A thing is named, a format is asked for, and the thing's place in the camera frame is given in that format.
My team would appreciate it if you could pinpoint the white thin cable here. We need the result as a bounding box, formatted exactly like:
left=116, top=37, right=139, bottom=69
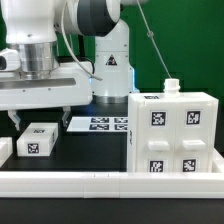
left=59, top=0, right=173, bottom=82

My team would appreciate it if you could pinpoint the white cabinet top box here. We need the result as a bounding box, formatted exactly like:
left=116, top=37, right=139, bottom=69
left=17, top=123, right=58, bottom=157

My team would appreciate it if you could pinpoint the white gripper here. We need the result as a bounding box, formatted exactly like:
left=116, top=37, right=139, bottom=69
left=0, top=62, right=92, bottom=131

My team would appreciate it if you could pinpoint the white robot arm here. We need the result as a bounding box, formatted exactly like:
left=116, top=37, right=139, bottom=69
left=0, top=0, right=133, bottom=126

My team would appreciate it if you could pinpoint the white cabinet body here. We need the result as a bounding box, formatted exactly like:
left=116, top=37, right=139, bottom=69
left=127, top=79, right=218, bottom=172

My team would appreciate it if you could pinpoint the white marker base sheet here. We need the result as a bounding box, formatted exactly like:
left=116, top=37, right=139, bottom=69
left=67, top=116, right=128, bottom=132

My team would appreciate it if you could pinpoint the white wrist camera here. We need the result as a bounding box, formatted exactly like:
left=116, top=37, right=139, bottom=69
left=0, top=48, right=20, bottom=71

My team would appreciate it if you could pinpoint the white U-shaped fence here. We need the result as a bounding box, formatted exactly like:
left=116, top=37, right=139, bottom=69
left=0, top=137, right=224, bottom=198

